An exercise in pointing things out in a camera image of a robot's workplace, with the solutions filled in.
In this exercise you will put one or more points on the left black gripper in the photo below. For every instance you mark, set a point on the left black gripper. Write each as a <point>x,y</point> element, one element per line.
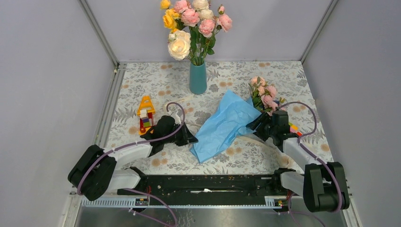
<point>187,137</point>

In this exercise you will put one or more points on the pink flowers bunch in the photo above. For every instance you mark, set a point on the pink flowers bunch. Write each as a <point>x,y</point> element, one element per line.
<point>264,97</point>

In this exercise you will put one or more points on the colourful stacked toy bricks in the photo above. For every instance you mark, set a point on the colourful stacked toy bricks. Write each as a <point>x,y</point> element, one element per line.
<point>295,129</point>

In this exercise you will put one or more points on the blue wrapping paper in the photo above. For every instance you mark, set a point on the blue wrapping paper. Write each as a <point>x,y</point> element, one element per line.
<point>220,130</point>

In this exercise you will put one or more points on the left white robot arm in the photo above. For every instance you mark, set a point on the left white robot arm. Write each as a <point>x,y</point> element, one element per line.
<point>99,171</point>

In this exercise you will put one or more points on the teal ceramic vase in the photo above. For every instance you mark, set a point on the teal ceramic vase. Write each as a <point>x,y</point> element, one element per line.
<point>198,79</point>

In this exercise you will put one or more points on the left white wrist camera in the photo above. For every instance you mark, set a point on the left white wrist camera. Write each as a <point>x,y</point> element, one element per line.
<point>177,117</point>

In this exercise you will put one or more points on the flower bouquet in vase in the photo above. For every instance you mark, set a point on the flower bouquet in vase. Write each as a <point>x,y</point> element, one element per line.
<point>193,28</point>

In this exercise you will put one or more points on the yellow red toy block car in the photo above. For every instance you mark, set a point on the yellow red toy block car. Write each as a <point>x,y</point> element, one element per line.
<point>146,114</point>

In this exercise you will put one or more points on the cream ribbon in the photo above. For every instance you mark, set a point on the cream ribbon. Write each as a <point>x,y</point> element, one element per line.
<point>283,160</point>

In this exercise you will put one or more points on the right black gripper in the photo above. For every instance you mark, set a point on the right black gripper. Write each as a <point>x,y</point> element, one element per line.
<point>263,118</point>

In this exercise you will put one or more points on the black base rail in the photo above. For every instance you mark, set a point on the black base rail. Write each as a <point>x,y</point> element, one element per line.
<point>210,190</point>

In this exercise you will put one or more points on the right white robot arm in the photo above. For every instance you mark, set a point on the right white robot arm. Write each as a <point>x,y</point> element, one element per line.
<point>322,185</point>

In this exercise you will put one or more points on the floral patterned table mat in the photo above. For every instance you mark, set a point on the floral patterned table mat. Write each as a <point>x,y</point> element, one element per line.
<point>168,81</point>

